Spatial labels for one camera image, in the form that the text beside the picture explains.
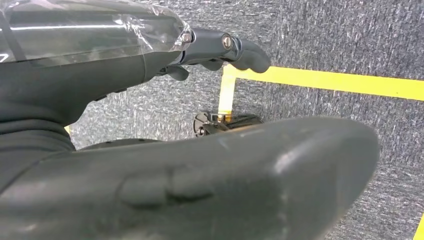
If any black robot foot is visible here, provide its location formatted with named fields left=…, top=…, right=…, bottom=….
left=193, top=111, right=263, bottom=137

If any dark robot body shell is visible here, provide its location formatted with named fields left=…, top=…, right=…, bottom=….
left=78, top=138, right=167, bottom=152

